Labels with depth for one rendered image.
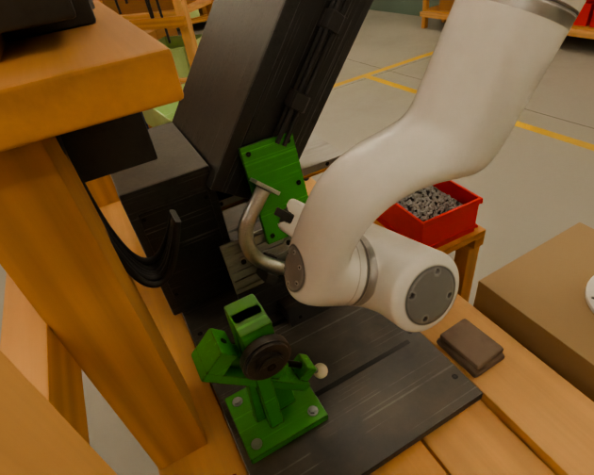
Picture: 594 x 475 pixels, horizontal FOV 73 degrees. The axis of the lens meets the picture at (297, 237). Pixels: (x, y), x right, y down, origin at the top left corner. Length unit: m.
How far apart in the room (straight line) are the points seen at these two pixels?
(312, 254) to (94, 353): 0.34
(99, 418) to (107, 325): 1.57
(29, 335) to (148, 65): 0.34
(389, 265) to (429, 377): 0.47
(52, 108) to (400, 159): 0.26
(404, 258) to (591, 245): 0.78
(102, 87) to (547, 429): 0.79
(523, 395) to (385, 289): 0.51
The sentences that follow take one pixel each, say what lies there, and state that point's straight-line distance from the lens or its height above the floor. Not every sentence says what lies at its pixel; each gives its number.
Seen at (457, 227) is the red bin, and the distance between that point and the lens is 1.26.
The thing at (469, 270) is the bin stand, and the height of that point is 0.65.
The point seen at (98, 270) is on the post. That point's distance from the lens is 0.51.
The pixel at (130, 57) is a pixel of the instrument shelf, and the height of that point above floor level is 1.54.
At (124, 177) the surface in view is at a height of 1.24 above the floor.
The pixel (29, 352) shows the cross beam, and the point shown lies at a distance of 0.53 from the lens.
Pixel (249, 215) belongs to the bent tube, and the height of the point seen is 1.17.
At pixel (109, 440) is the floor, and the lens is 2.04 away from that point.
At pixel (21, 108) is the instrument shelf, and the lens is 0.34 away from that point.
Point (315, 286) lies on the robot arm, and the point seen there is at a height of 1.34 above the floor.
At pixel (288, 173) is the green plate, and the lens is 0.84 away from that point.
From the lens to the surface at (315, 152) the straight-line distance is 1.06.
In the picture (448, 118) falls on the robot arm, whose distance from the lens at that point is 0.36.
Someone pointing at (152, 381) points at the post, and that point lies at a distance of 0.66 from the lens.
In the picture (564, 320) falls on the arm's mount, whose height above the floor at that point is 0.94.
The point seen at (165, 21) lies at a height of 1.14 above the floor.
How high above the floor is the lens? 1.60
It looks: 38 degrees down
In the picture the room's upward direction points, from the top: 9 degrees counter-clockwise
